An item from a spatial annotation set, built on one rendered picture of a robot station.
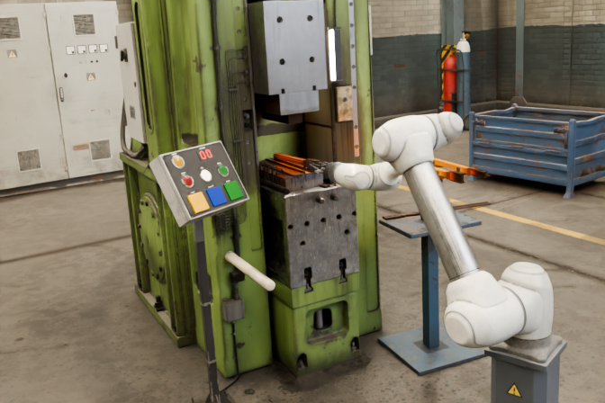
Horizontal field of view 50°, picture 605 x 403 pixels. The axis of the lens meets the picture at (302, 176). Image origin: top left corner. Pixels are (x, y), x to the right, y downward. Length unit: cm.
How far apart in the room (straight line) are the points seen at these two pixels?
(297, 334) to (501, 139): 405
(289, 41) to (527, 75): 926
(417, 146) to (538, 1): 978
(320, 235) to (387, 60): 782
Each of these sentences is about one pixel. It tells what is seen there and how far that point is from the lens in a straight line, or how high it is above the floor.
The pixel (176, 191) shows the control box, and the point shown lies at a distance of 250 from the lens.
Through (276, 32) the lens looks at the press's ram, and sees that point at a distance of 287.
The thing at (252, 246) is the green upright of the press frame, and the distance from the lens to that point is 311.
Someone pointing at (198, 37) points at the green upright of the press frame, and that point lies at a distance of 288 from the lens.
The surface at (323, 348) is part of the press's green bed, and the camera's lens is 325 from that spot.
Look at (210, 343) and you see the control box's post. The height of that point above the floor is 34.
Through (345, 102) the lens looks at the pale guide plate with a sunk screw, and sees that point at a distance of 319.
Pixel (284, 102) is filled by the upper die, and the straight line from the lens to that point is 289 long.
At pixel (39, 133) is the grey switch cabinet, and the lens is 789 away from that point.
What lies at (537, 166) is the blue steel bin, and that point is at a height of 24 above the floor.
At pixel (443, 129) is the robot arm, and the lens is 216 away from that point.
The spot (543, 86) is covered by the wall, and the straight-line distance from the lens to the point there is 1172.
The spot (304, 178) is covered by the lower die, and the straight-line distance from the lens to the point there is 299.
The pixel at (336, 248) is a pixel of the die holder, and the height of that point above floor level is 61.
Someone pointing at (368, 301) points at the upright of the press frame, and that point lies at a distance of 356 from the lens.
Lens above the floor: 163
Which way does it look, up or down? 13 degrees down
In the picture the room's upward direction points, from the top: 3 degrees counter-clockwise
